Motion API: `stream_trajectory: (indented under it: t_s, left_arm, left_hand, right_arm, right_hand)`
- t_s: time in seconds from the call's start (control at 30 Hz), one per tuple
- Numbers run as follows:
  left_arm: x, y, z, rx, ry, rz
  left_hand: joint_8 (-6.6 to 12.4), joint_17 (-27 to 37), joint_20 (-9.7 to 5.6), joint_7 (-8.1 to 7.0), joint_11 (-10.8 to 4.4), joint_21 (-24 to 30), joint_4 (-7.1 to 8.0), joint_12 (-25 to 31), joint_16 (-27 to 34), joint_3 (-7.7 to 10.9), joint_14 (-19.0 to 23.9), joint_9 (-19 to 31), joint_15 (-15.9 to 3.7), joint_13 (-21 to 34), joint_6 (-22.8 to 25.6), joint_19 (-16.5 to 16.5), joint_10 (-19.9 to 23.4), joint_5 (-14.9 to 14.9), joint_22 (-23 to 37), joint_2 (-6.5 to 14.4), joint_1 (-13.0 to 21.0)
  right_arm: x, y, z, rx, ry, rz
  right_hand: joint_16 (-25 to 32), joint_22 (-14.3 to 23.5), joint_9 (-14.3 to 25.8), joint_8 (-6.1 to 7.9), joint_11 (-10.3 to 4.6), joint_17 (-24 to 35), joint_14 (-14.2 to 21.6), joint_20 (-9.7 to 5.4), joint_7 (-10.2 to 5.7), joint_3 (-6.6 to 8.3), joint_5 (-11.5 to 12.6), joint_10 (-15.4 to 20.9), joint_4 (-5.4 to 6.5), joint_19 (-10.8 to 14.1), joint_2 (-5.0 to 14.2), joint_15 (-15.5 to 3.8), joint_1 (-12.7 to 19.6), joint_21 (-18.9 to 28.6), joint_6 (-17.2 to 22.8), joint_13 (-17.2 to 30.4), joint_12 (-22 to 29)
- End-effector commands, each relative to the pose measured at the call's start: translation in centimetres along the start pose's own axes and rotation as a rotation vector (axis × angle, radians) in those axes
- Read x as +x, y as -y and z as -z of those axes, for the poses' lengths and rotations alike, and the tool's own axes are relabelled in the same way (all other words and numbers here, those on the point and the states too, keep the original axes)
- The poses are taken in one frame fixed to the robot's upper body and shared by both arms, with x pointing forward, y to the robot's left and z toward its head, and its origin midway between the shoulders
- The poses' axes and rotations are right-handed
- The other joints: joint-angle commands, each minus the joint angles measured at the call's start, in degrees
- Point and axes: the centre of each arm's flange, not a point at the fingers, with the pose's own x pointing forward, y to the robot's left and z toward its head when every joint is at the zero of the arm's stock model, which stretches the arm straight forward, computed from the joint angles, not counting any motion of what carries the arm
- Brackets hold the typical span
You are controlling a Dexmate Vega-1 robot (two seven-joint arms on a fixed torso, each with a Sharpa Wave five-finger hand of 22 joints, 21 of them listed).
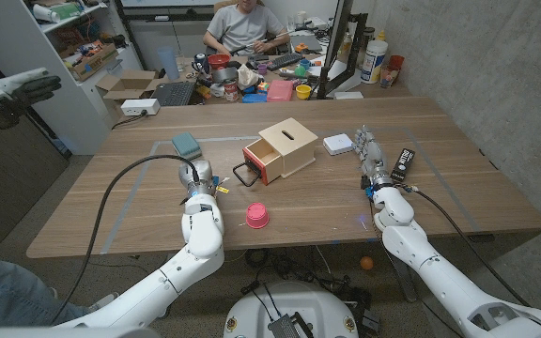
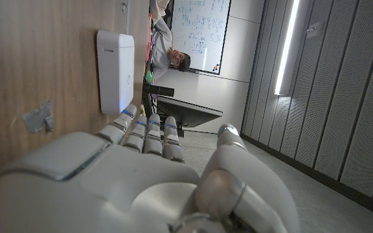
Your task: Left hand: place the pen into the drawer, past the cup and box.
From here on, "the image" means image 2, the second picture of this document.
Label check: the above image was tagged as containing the whiteboard with blue writing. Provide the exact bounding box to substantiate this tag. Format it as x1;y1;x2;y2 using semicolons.
170;0;232;76

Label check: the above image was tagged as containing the small white plastic box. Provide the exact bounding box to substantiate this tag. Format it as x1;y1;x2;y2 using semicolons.
96;29;135;116

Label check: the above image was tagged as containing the long white light strip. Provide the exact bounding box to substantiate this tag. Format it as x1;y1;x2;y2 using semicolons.
274;0;300;96

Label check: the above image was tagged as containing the grey tape piece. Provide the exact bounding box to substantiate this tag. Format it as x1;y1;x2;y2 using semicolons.
22;100;55;134

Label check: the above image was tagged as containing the seated person grey t-shirt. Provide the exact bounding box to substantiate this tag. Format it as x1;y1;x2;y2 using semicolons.
150;0;192;82

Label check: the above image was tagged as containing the black monitor on stand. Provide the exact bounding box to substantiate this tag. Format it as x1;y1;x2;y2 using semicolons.
142;82;223;137

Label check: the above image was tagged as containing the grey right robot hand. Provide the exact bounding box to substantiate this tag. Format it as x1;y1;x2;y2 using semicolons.
0;104;300;233

